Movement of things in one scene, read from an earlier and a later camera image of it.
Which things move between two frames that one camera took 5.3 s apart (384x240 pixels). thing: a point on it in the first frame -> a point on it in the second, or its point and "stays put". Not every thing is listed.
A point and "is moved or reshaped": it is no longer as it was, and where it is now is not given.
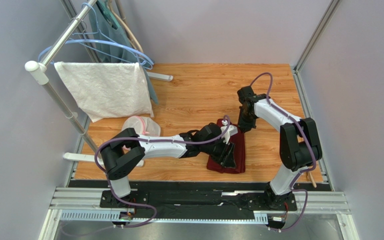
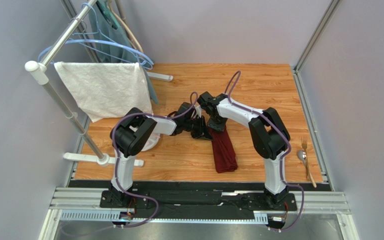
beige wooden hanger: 133,36 stays put
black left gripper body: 217,150 -> 196,127
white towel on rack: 106,89 stays put
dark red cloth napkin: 238,139 is moved or reshaped
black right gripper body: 245,117 -> 216,123
